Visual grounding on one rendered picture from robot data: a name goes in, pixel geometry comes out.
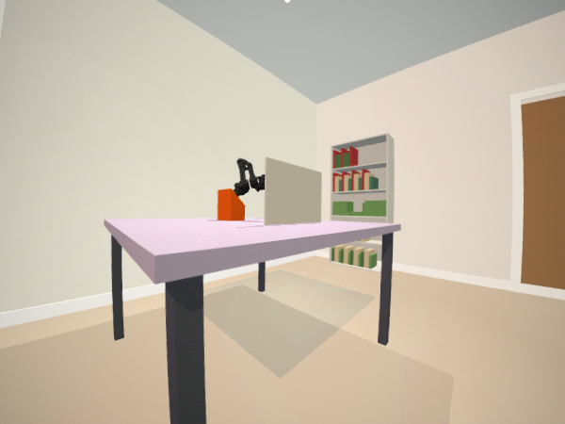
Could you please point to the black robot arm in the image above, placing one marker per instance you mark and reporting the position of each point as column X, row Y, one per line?
column 243, row 186

